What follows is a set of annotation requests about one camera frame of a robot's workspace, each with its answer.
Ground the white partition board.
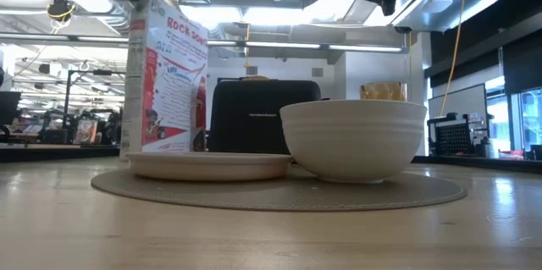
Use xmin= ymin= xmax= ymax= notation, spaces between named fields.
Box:
xmin=428 ymin=83 xmax=489 ymax=119

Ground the black toaster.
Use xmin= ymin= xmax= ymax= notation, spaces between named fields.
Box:
xmin=207 ymin=78 xmax=323 ymax=155

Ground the round beige placemat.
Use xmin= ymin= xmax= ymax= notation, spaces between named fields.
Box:
xmin=90 ymin=163 xmax=467 ymax=212

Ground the long ceiling light strip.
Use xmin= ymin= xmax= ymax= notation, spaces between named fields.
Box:
xmin=0 ymin=32 xmax=408 ymax=54

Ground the black upright stand pole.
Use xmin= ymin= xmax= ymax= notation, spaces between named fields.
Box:
xmin=62 ymin=69 xmax=76 ymax=130

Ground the cream shallow plate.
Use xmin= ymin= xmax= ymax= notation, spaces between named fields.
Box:
xmin=125 ymin=152 xmax=294 ymax=183

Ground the black pegboard rack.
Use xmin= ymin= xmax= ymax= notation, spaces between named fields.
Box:
xmin=427 ymin=112 xmax=489 ymax=157

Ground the black monitor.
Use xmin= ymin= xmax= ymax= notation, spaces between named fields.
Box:
xmin=0 ymin=91 xmax=22 ymax=127

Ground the yellow hanging cable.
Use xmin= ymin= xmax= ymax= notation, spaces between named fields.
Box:
xmin=439 ymin=0 xmax=473 ymax=117

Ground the white and red cereal box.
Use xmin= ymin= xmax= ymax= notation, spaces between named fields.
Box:
xmin=119 ymin=0 xmax=210 ymax=162

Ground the white ribbed bowl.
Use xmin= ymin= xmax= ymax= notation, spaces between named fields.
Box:
xmin=279 ymin=99 xmax=429 ymax=185

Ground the black and yellow cable reel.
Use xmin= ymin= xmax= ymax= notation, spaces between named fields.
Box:
xmin=46 ymin=0 xmax=77 ymax=22

